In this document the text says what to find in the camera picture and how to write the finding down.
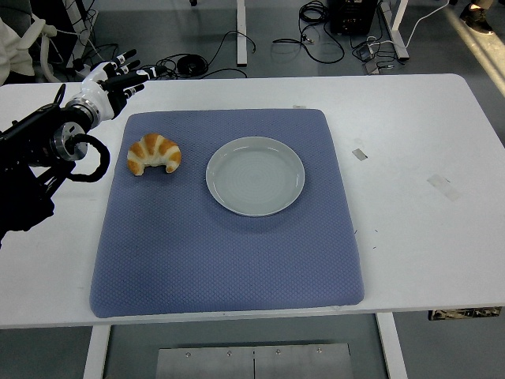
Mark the black floor cable loop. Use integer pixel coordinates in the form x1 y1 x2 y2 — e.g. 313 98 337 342
271 0 346 64

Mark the grey power adapter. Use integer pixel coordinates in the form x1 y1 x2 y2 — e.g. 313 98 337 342
353 43 379 62

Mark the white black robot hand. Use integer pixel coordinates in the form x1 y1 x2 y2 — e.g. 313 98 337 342
73 48 166 121

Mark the white floor cable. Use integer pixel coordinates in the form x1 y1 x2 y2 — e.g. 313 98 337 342
366 2 451 45

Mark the person's foot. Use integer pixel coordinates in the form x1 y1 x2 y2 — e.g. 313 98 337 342
458 2 495 36

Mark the round grey plate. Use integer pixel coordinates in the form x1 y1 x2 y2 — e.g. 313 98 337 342
206 136 307 218

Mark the blue quilted mat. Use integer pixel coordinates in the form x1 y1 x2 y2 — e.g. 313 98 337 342
89 109 365 319

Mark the grey metal plate with screws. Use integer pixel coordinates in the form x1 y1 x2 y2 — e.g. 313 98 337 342
155 343 354 379

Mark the large clear tape piece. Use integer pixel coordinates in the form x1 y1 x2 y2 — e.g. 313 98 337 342
426 174 463 203

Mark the black equipment box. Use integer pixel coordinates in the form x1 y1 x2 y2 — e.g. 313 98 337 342
329 0 380 35

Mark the coiled black cable with disc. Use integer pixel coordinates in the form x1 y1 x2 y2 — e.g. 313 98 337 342
155 53 210 80

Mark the white desk leg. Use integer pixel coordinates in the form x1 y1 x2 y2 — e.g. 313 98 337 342
235 0 249 66
380 0 411 62

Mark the white table leg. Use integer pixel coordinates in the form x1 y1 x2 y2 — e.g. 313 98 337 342
374 312 410 379
81 324 113 379

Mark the golden croissant bread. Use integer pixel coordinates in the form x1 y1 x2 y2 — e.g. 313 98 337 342
126 133 183 176

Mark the white cloth bundle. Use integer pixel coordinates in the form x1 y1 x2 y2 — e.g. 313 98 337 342
0 17 36 82

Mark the camouflage patterned strip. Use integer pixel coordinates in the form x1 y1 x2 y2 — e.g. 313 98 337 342
428 306 503 321

